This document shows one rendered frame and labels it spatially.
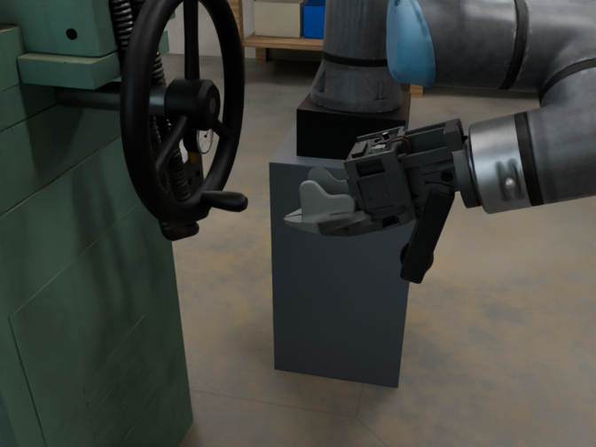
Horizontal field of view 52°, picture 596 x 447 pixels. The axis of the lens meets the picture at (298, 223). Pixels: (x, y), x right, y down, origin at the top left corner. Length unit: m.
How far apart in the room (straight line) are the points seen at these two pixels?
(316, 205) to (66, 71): 0.31
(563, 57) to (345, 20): 0.63
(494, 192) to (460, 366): 1.03
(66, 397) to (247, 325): 0.80
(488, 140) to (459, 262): 1.40
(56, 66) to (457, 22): 0.42
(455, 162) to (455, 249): 1.45
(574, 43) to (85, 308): 0.70
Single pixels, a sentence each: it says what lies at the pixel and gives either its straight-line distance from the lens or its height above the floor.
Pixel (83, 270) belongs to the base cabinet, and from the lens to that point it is 0.90.
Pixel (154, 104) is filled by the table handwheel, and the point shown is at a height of 0.81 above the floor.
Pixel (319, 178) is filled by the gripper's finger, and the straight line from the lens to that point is 0.67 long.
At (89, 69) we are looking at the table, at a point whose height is 0.86.
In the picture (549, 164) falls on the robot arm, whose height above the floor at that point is 0.82.
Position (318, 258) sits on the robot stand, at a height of 0.34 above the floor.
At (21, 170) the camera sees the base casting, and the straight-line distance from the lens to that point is 0.78.
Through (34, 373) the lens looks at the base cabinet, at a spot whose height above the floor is 0.49.
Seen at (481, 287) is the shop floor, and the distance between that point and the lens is 1.87.
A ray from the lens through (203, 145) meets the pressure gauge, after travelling 1.06.
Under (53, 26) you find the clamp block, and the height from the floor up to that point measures 0.90.
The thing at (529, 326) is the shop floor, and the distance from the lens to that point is 1.76.
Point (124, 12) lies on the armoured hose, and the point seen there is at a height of 0.91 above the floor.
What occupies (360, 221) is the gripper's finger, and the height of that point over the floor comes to 0.74.
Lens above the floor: 1.04
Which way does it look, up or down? 29 degrees down
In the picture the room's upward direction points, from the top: straight up
